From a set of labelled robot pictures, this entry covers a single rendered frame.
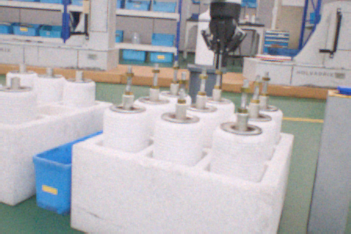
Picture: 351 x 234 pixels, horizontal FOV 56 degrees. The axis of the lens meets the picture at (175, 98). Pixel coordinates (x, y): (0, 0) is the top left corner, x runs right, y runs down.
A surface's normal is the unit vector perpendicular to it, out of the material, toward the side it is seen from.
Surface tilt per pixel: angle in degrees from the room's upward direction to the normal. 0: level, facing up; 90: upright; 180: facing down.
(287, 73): 90
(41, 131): 90
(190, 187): 90
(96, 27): 90
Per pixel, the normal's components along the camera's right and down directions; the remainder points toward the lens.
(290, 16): -0.02, 0.18
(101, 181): -0.40, 0.14
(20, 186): 0.91, 0.14
